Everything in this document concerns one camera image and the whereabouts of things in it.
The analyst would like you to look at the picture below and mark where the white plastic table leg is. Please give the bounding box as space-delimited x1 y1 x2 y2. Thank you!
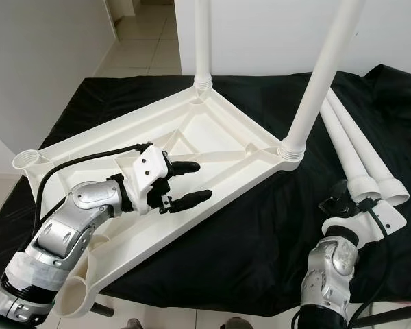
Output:
319 103 381 201
193 0 213 90
325 89 410 206
277 0 367 164

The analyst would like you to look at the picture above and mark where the white plastic table top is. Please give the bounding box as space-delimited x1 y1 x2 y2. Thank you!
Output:
12 77 306 319

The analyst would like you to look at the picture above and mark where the black table cloth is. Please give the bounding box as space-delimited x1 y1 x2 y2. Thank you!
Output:
0 65 411 306

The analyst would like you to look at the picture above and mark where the black metal table leg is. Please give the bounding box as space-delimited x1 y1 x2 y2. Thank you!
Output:
366 302 411 324
95 300 116 317

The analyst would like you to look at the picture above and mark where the robot right leg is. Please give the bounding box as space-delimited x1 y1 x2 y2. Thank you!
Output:
223 318 254 329

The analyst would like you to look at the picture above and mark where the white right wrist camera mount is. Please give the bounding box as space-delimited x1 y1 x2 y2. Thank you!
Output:
322 199 405 241

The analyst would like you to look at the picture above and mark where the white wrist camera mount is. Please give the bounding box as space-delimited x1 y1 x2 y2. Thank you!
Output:
322 199 405 241
130 145 175 213

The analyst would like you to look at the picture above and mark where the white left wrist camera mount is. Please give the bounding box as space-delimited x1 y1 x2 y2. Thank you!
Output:
130 145 175 213

